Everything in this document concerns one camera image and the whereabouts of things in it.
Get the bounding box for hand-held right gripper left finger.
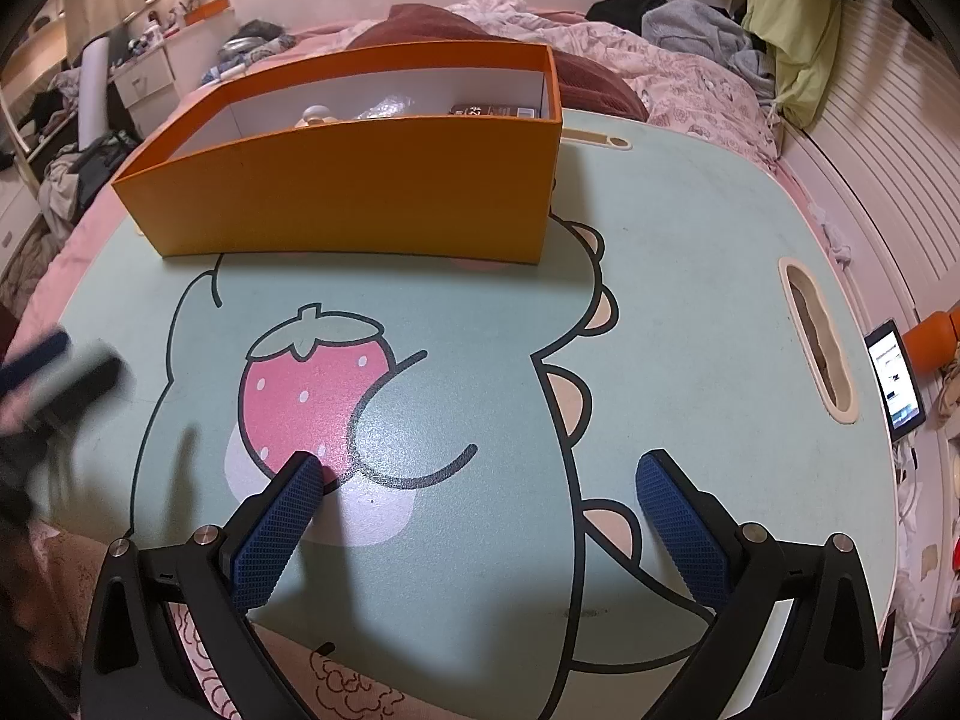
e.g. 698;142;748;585
81;451;325;720

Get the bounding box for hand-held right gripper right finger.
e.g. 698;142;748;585
635;448;886;720

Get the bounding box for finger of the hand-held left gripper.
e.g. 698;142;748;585
0;330;72;398
15;349;125;436

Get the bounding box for orange cardboard box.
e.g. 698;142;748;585
111;43;562;269

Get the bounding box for dark brown small carton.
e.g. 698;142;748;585
450;103;539;119

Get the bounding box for mint cartoon lap table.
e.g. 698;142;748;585
0;11;871;720

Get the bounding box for pile of clothes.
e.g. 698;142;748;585
37;131;140;241

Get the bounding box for phone with lit screen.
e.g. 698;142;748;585
864;319;929;443

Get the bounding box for white shelf unit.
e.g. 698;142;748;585
0;0;68;188

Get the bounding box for white roll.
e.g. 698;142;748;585
79;41;113;147

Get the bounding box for white drawer cabinet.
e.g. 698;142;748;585
112;45;179;140

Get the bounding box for orange round object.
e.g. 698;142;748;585
904;307;960;376

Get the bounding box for blue grey clothing heap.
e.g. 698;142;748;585
217;19;297;65

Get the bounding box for clear plastic wrapper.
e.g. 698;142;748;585
356;94;412;121

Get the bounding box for pink printed duvet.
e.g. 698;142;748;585
442;0;788;166

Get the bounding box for maroon pillow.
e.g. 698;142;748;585
351;4;650;121

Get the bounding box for yellow-green cloth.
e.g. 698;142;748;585
742;0;845;128

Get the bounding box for black clothing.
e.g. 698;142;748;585
585;0;668;35

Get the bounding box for white cables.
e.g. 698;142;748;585
892;442;960;661

